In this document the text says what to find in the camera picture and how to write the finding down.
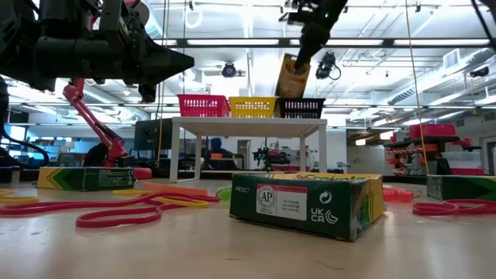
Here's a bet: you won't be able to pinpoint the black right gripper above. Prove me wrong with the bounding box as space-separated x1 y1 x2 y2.
294 0 349 73

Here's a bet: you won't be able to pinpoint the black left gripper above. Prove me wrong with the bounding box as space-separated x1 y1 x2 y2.
38 0 195 84

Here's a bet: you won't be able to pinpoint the green yellow crayon box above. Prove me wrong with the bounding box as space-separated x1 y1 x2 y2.
274 53 312 99
37 166 136 192
425 174 496 202
228 172 388 243

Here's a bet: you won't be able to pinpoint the red plastic basket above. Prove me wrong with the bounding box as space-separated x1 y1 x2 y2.
177 94 232 118

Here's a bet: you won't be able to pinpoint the black plastic basket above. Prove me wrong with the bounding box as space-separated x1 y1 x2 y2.
274 97 328 119

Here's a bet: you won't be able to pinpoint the yellow plastic basket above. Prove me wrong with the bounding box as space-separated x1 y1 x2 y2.
228 96 278 119

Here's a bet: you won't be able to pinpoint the orange rubber band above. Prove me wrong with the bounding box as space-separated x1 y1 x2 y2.
143 181 209 197

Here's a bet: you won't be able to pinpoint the red rubber band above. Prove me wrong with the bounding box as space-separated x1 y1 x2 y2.
412 199 496 217
0 197 164 217
75 192 220 229

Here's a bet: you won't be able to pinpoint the red desk lamp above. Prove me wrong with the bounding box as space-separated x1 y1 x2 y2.
61 0 153 181

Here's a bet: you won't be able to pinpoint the black overhead light beam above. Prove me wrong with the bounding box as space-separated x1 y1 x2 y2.
153 37 496 50

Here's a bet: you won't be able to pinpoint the black computer monitor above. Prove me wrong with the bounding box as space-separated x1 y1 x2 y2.
134 118 174 151

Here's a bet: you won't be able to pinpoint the white perforated riser shelf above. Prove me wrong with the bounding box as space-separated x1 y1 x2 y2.
169 116 329 183

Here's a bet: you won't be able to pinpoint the black shelf cart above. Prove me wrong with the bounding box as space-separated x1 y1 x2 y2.
383 135 484 175

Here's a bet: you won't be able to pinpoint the red storage bins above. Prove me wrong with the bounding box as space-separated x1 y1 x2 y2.
409 123 457 140

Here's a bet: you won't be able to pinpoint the black ceiling camera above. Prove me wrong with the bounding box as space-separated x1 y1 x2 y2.
221 61 237 79
315 52 342 81

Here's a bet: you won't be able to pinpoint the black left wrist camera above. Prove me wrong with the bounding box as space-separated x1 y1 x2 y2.
138 83 158 104

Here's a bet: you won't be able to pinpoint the white cable ring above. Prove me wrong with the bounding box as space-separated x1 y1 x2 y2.
184 7 203 30

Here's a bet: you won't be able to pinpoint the yellow hanging rope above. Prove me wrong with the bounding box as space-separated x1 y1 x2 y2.
405 0 430 174
157 0 171 164

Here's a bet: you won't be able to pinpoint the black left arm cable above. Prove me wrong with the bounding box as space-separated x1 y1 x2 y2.
0 122 51 168

